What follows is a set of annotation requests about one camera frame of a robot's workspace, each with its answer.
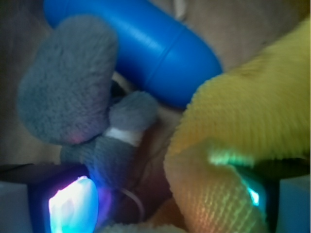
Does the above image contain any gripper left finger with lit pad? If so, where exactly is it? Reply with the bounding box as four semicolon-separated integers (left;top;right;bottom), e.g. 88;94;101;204
0;164;99;233

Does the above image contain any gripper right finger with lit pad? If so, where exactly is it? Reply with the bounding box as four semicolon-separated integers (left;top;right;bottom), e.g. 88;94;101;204
236;160;311;233

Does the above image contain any yellow microfiber cloth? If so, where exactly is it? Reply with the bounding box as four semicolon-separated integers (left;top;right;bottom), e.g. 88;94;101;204
164;17;311;233

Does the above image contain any grey plush mouse toy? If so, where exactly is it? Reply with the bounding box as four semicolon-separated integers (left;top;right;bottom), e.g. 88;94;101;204
17;15;158;189

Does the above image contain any blue plastic capsule container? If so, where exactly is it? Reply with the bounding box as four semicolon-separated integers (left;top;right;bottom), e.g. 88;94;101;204
43;0;223;108

